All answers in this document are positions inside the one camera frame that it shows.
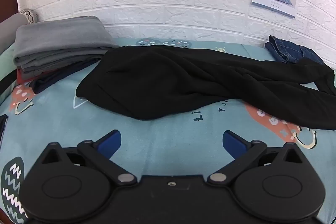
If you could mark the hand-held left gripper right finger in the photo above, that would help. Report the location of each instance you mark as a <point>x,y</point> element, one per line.
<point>233,142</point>

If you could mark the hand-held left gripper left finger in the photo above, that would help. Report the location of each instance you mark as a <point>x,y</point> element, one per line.
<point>111,140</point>

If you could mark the black pants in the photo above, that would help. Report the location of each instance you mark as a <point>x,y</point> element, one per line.
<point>183,79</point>

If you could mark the folded navy cloth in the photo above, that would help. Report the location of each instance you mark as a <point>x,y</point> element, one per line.
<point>52,77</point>

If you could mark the folded denim jeans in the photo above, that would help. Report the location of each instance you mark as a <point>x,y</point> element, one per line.
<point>291,52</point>

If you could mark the folded red cloth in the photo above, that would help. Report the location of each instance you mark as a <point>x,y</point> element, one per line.
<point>23,77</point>

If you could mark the flat black case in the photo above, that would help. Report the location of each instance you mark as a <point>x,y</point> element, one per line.
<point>2,125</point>

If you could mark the folded grey cloth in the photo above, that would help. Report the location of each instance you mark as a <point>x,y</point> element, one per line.
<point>60,40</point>

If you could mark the mint green bedding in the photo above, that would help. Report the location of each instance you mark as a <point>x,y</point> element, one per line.
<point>8,56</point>

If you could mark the grey pillow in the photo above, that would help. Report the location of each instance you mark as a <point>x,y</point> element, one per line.
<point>11,27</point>

